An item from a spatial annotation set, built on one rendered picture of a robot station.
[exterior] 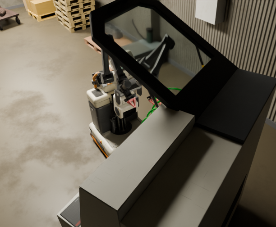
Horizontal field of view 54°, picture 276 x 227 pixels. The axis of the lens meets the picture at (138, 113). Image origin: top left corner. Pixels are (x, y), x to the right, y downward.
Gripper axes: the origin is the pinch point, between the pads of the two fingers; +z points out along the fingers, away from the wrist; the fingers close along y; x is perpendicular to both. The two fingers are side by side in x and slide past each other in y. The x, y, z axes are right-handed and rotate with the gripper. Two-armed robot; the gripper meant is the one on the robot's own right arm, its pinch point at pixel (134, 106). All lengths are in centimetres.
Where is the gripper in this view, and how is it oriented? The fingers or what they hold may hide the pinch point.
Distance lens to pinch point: 214.7
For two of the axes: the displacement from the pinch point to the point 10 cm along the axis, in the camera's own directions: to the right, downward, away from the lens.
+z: 5.0, 8.7, 0.2
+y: 4.2, -2.2, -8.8
